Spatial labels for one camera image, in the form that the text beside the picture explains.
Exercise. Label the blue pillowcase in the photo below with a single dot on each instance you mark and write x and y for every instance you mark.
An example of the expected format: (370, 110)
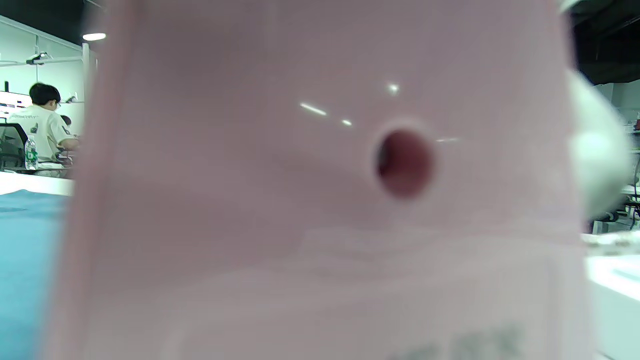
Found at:
(25, 275)

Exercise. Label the pink electric iron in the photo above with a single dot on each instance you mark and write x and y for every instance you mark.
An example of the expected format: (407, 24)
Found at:
(300, 225)

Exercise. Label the ceiling light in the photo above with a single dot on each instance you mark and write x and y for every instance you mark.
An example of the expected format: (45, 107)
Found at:
(94, 36)

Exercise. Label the black office chair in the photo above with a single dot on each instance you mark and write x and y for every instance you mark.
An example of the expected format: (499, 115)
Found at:
(11, 145)

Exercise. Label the clear plastic water bottle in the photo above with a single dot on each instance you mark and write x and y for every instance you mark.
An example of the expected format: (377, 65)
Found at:
(31, 155)

